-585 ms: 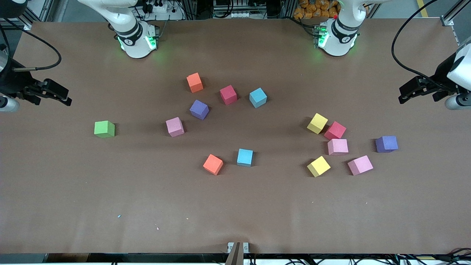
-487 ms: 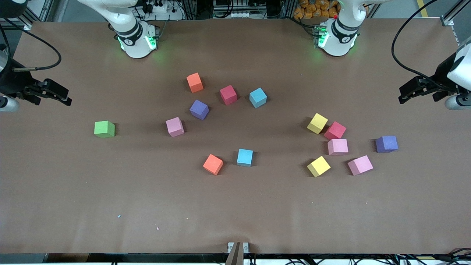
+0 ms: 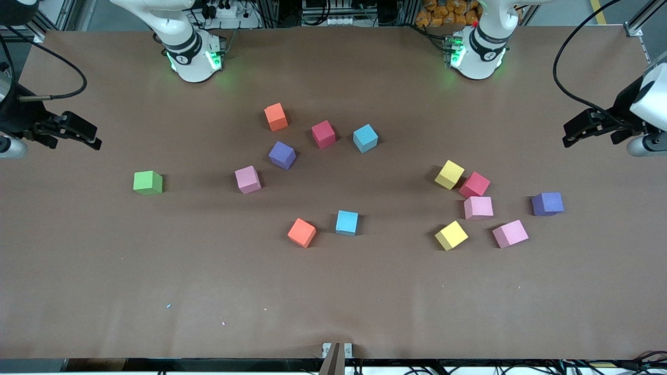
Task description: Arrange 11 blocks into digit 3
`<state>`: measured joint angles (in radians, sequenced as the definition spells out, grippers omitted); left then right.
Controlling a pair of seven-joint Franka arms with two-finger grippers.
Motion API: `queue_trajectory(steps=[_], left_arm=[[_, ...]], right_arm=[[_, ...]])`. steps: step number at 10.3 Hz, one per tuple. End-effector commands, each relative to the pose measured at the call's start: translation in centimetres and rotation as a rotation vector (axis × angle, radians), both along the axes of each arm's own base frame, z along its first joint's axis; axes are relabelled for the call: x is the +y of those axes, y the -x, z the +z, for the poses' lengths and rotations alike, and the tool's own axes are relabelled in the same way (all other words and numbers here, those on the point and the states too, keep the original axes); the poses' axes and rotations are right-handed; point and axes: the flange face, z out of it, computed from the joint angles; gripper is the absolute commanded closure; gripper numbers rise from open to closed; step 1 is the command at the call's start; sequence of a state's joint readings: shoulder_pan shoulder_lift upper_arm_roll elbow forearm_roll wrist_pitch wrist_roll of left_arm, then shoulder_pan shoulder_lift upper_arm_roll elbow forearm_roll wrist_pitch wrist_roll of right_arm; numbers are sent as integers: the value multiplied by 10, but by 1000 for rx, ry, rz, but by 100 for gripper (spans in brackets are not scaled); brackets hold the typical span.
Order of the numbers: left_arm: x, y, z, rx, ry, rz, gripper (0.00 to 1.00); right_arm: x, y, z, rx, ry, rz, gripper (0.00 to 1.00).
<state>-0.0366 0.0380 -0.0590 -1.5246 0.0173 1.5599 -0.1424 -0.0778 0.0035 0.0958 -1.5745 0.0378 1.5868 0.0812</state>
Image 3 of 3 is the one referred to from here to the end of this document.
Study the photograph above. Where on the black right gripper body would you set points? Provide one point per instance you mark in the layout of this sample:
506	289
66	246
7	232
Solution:
20	116

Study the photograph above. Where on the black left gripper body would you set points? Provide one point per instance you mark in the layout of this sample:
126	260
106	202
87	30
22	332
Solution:
620	115

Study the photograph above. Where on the yellow foam cube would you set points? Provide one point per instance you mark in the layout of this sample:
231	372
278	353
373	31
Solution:
449	174
451	235

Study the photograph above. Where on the purple foam cube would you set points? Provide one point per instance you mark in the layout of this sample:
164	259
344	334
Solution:
547	203
282	155

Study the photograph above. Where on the blue foam cube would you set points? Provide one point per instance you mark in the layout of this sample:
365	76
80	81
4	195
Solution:
365	138
347	223

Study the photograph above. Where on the red foam cube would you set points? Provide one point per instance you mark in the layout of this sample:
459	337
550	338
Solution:
474	185
323	134

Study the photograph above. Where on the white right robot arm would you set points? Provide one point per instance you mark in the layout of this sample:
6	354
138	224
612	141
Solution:
194	65

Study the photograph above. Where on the green foam cube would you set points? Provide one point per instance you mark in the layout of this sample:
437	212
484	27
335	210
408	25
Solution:
148	183

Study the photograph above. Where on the pink foam cube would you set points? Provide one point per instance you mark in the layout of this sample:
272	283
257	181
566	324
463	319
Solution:
510	234
247	179
478	208

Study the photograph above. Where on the bag of orange objects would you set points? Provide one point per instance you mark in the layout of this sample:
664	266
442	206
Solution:
443	13

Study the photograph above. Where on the white power strip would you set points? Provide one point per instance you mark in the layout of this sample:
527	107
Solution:
224	11

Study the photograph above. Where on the orange foam cube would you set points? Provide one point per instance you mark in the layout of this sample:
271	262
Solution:
275	117
302	233

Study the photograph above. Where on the dark equipment box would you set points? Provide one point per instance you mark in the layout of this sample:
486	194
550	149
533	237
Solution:
338	8

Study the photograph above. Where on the metal table bracket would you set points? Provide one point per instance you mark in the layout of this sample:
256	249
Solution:
326	348

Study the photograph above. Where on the brown camera mount pole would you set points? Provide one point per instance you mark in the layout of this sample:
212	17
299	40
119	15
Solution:
333	364

